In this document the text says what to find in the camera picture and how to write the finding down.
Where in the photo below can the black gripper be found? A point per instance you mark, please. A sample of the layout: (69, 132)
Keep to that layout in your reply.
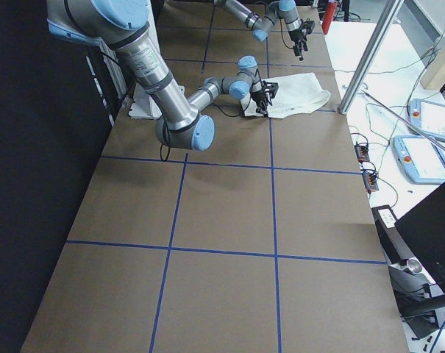
(296, 37)
(258, 97)

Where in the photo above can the cream long-sleeve cat shirt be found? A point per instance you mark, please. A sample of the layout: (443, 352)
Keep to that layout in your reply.
(297, 94)

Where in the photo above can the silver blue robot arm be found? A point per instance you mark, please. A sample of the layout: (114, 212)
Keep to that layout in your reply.
(285, 11)
(124, 26)

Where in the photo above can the red cylinder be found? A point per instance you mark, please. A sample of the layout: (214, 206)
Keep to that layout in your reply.
(329, 14)

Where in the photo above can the far orange black connector box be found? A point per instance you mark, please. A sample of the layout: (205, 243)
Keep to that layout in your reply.
(362, 152)

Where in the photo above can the orange black connector box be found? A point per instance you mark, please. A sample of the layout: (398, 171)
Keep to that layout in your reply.
(362, 152)
(370, 180)

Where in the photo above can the near orange black connector box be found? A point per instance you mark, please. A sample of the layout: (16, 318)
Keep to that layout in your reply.
(370, 180)

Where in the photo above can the far blue teach pendant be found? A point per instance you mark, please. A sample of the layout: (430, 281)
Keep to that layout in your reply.
(429, 117)

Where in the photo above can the blue teach pendant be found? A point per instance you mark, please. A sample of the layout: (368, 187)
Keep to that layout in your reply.
(429, 117)
(422, 162)

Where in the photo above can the near blue teach pendant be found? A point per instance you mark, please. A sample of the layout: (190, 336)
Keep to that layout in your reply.
(422, 162)

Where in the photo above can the metal reacher grabber tool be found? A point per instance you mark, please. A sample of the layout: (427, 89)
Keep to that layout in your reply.
(405, 121)

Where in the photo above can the black box white label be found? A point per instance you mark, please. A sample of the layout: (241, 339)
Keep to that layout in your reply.
(392, 243)

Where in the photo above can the black monitor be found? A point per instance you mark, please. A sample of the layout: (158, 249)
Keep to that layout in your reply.
(423, 230)

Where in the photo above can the aluminium frame post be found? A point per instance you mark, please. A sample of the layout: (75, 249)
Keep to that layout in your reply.
(378, 35)

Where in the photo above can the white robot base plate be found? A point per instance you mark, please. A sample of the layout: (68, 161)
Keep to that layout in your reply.
(144, 106)

